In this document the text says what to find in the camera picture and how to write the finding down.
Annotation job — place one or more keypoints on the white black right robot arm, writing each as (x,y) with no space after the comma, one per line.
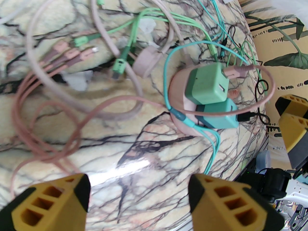
(274,183)

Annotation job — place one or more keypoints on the pink round socket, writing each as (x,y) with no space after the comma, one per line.
(178,93)

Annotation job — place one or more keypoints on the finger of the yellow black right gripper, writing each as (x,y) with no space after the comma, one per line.
(294,105)
(297,136)

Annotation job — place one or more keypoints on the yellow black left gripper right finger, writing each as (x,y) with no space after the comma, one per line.
(228,206)

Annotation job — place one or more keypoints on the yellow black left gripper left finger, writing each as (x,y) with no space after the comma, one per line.
(48,206)

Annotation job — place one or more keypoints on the teal charger plug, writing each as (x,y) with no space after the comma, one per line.
(221,119)

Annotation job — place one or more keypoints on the light green charger plug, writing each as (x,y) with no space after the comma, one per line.
(207,83)

